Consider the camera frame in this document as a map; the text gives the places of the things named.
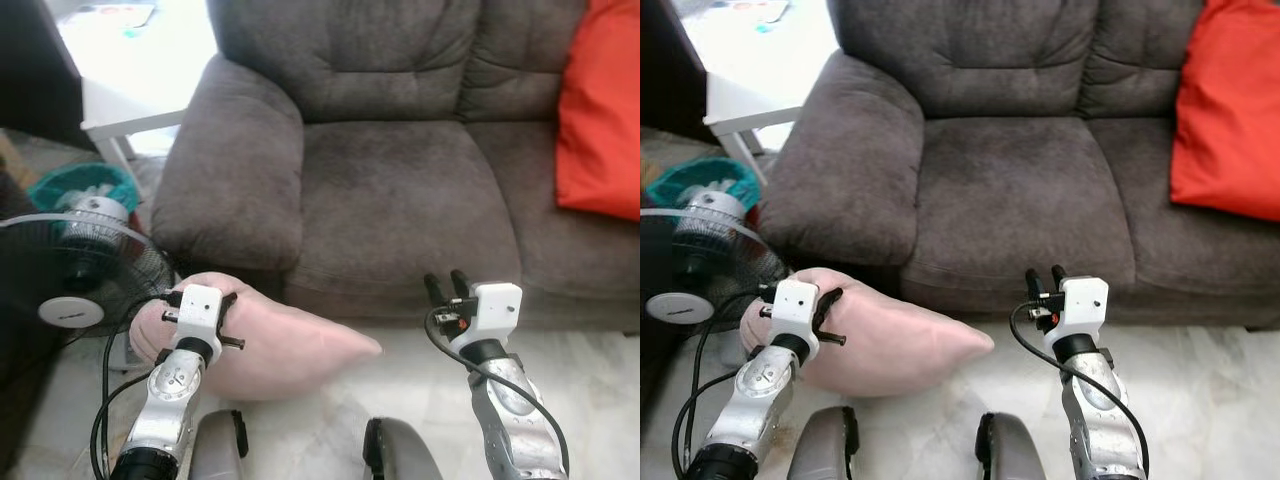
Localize grey robot leg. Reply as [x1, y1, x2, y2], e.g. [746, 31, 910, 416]
[975, 412, 1046, 480]
[785, 405, 859, 480]
[188, 408, 251, 480]
[362, 416, 446, 480]

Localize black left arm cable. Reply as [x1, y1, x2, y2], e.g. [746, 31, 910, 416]
[90, 293, 176, 480]
[672, 290, 776, 480]

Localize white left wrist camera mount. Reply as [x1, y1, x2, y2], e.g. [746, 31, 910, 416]
[765, 278, 849, 349]
[163, 284, 246, 351]

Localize grey left robot leg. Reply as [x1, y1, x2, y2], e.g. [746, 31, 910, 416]
[785, 405, 859, 480]
[188, 408, 251, 480]

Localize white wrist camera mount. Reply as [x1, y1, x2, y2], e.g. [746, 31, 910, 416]
[1058, 276, 1109, 336]
[765, 278, 849, 349]
[470, 282, 524, 343]
[163, 284, 246, 351]

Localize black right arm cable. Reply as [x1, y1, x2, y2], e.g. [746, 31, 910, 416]
[1009, 300, 1151, 476]
[424, 305, 571, 476]

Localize white table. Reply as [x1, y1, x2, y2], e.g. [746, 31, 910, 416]
[690, 0, 841, 186]
[58, 5, 219, 201]

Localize red pillow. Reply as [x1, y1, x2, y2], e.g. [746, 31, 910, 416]
[1168, 0, 1280, 223]
[555, 0, 641, 221]

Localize papers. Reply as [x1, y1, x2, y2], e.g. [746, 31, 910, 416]
[75, 3, 156, 29]
[720, 0, 791, 23]

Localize teal plastic basket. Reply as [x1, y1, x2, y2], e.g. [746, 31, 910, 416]
[645, 156, 761, 211]
[27, 163, 141, 216]

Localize grey right robot leg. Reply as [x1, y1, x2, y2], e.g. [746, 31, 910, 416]
[362, 416, 446, 480]
[975, 412, 1046, 480]

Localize black and white floor fan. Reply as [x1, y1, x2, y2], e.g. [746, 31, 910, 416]
[640, 188, 791, 331]
[0, 195, 176, 371]

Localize dark brown fabric sofa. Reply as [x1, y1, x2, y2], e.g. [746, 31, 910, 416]
[150, 0, 641, 331]
[757, 0, 1280, 331]

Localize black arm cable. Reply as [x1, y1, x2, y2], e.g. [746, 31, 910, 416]
[672, 290, 776, 480]
[1009, 300, 1151, 476]
[424, 305, 571, 476]
[90, 293, 176, 480]

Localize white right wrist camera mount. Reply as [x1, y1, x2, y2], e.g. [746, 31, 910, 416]
[470, 282, 524, 343]
[1058, 276, 1109, 336]

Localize dark wooden door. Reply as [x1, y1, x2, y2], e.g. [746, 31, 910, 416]
[640, 0, 713, 131]
[0, 0, 86, 151]

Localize pink cat face pillow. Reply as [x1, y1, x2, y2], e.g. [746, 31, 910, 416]
[130, 272, 383, 403]
[740, 266, 996, 398]

